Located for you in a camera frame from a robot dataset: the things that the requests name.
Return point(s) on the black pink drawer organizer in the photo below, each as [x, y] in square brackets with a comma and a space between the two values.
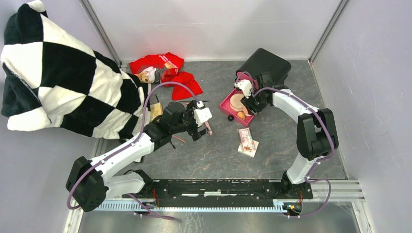
[263, 69]

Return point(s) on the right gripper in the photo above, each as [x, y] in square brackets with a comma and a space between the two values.
[252, 108]

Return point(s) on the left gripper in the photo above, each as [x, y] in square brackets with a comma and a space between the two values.
[194, 133]

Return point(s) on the large beige powder puff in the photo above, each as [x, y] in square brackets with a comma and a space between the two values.
[235, 103]

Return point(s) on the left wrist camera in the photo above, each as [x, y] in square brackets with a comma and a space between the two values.
[201, 113]

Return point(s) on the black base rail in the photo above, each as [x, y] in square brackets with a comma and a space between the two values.
[221, 193]

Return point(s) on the yellow small box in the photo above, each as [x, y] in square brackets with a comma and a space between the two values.
[156, 110]

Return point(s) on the red cloth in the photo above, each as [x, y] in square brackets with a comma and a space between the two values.
[171, 65]

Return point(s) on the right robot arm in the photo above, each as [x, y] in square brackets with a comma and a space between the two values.
[316, 137]

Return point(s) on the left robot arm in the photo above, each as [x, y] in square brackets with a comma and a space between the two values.
[91, 181]

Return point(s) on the small tan beauty sponge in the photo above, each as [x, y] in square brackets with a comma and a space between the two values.
[241, 115]

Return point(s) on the small plush doll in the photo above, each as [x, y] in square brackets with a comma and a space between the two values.
[150, 75]

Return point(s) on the pink makeup package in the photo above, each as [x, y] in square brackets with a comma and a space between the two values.
[245, 138]

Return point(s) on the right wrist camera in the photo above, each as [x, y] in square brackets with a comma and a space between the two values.
[245, 86]

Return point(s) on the black white checkered blanket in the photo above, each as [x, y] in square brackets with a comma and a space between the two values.
[53, 80]

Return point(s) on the rose pencil near mirror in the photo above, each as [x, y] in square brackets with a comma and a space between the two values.
[178, 138]

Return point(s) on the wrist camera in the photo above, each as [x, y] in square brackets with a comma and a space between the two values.
[201, 113]
[245, 86]

